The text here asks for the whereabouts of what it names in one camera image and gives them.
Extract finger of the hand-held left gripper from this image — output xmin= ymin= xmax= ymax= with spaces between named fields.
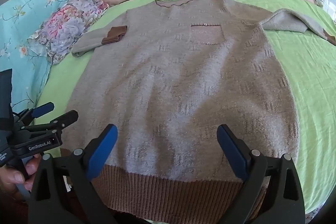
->
xmin=23 ymin=110 xmax=79 ymax=136
xmin=19 ymin=102 xmax=55 ymax=127

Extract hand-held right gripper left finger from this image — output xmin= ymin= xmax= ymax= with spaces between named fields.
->
xmin=26 ymin=124 xmax=118 ymax=224

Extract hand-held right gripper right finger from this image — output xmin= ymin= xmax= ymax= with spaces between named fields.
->
xmin=217 ymin=124 xmax=306 ymax=224

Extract grey knitted sweater brown trim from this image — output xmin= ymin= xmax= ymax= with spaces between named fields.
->
xmin=61 ymin=0 xmax=336 ymax=222

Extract person's left hand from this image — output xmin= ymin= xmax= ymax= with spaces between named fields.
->
xmin=0 ymin=153 xmax=43 ymax=197

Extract purple floral ruffled pillow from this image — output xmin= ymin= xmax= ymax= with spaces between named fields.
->
xmin=28 ymin=0 xmax=110 ymax=66

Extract teal floral bedding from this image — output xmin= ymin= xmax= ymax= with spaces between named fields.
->
xmin=0 ymin=0 xmax=95 ymax=109

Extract green bed sheet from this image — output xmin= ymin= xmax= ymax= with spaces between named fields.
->
xmin=34 ymin=0 xmax=336 ymax=224

